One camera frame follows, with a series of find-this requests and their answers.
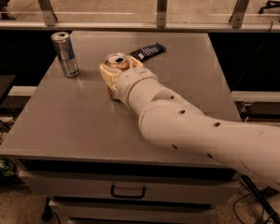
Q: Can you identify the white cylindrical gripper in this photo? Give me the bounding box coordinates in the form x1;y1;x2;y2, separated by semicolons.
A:
99;55;157;106

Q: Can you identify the orange gold soda can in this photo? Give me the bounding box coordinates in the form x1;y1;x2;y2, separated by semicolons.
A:
104;53;131;101

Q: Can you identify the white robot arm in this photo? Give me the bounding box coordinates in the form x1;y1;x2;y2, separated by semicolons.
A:
100;53;280;189

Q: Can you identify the silver blue energy drink can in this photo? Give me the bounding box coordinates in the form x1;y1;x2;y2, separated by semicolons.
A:
51;32;78;77

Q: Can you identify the dark blue snack bar wrapper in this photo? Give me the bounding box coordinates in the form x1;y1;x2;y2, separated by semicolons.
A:
130;43;166;62

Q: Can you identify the grey drawer cabinet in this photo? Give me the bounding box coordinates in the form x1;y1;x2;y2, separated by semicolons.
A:
0;32;253;224

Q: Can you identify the green snack bag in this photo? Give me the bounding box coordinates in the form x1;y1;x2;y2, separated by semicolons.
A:
0;158;15;176

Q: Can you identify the black tripod leg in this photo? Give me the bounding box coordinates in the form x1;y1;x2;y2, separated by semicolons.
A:
241;175;280;224

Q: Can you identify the middle metal railing bracket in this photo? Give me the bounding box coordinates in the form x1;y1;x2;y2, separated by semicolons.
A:
156;0;168;28

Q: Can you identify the metal railing bracket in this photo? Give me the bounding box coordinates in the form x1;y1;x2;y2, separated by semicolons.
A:
156;0;168;28
229;0;250;28
37;0;57;26

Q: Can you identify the left metal railing bracket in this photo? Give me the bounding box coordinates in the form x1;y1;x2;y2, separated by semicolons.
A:
37;0;57;26

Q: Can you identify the black drawer handle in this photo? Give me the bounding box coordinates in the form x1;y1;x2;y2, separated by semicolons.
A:
110;185;147;200

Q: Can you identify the right metal railing bracket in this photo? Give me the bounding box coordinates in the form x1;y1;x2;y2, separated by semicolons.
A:
229;0;250;28

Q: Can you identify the black floor cable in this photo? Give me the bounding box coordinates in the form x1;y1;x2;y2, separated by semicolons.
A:
232;192;272;224

